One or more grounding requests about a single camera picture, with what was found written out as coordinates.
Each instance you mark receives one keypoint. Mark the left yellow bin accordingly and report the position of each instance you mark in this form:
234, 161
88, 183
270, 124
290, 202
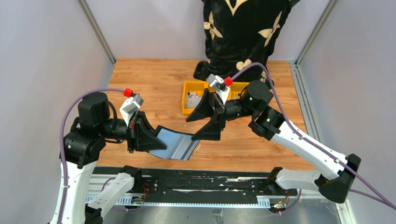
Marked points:
191, 86

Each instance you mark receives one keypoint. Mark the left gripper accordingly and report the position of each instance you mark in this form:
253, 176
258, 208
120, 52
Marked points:
132, 132

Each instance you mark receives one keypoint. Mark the right yellow bin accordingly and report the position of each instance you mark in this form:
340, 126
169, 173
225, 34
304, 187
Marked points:
235, 90

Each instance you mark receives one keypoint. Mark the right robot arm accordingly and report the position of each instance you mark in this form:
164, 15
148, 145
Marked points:
333, 172

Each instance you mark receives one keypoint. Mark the black floral blanket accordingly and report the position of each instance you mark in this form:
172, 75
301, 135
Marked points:
239, 33

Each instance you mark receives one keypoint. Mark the silver cards in bin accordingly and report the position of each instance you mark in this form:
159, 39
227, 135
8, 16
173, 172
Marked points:
191, 100

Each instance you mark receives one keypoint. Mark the silver striped card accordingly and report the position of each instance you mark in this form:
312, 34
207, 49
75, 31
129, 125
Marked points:
184, 148

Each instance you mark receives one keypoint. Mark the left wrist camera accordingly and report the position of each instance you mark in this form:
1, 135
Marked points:
131, 105

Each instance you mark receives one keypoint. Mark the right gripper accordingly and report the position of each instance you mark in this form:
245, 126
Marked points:
221, 112

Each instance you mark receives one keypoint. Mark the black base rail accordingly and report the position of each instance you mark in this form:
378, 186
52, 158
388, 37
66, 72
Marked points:
202, 188

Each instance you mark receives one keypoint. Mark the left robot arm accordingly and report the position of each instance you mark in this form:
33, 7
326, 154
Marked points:
97, 123

